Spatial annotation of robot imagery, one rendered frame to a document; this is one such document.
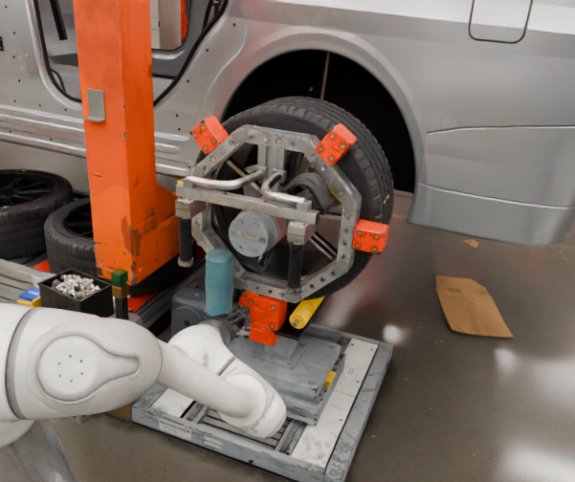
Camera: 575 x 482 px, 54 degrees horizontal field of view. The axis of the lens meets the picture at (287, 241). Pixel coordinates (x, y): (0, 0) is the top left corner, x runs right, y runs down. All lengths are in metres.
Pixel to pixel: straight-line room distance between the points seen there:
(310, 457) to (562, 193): 1.20
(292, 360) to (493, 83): 1.18
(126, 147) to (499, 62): 1.19
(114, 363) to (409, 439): 1.74
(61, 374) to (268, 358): 1.58
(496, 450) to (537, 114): 1.21
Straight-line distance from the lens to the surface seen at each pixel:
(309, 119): 1.71
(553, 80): 1.97
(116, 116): 1.85
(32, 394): 0.69
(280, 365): 2.15
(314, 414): 2.09
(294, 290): 1.54
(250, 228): 1.61
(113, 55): 1.82
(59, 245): 2.49
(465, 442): 2.35
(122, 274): 1.85
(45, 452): 0.90
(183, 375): 0.95
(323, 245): 1.83
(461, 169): 2.03
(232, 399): 1.06
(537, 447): 2.44
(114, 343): 0.65
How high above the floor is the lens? 1.53
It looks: 25 degrees down
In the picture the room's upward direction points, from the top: 4 degrees clockwise
